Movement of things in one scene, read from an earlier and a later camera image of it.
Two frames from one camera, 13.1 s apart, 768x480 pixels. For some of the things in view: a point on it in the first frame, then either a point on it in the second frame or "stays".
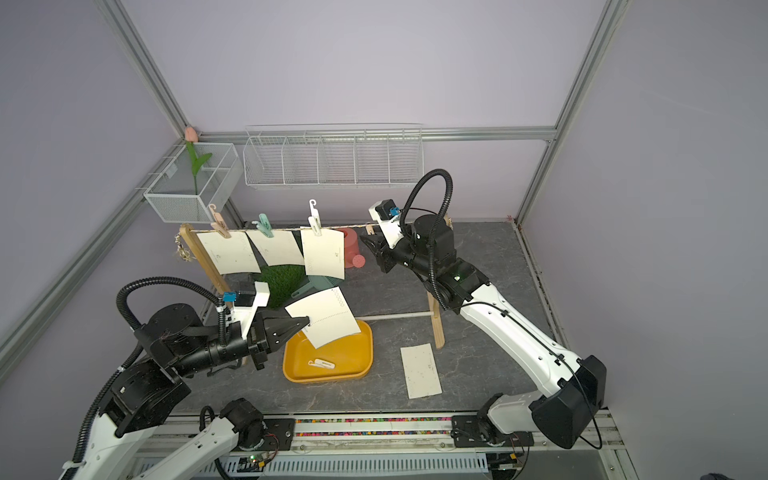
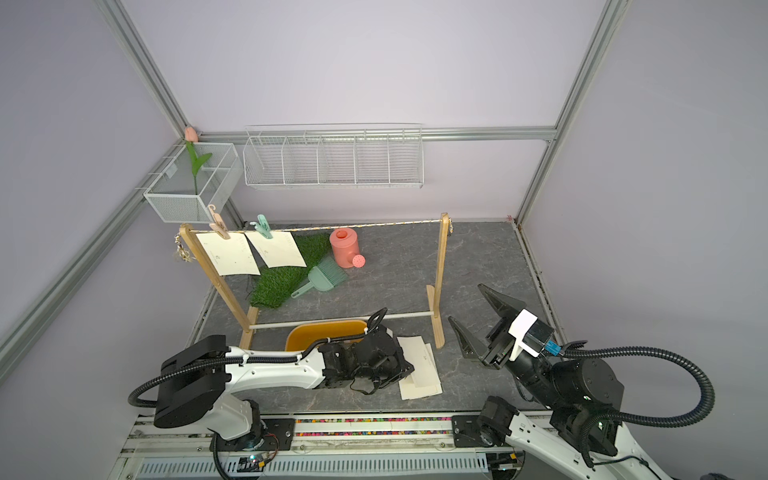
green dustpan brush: [321, 282] stays
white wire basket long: [334, 154] stays
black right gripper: [383, 252] → [503, 343]
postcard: [325, 253] → [415, 354]
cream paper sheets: [279, 249] stays
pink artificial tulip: [197, 162] stays
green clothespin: [264, 225] stays
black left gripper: [273, 333] → [399, 371]
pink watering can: [352, 255] stays
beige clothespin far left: [219, 223] stays
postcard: [231, 255] stays
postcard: [331, 318] → [430, 390]
